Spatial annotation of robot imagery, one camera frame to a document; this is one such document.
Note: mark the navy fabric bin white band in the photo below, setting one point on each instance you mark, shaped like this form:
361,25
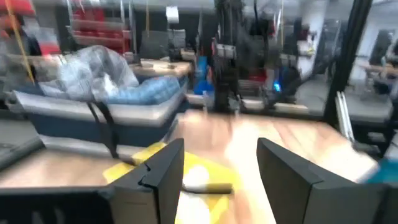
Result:
77,132

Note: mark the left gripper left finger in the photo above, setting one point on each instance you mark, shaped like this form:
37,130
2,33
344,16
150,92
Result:
155,193

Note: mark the blue patterned cloth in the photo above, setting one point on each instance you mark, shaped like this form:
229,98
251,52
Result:
149,90

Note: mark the person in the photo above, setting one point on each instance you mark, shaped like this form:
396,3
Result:
12,37

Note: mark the teal plastic bin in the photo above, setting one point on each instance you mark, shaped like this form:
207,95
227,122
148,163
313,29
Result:
387,172

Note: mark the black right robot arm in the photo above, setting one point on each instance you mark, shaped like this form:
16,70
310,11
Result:
227,77

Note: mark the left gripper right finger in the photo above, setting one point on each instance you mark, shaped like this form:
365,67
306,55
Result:
289,186

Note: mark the white paper sign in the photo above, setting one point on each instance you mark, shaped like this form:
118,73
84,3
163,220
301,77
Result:
172,14

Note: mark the clear plastic bag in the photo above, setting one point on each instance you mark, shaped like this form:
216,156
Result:
93,68

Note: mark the black metal table frame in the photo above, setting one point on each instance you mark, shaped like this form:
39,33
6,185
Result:
348,62

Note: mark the red shelving rack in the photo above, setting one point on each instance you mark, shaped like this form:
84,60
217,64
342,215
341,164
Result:
96,31

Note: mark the white gauze roll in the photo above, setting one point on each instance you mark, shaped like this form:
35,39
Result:
196,175
192,211

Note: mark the silver aluminium bracket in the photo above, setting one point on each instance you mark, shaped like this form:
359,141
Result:
345,116

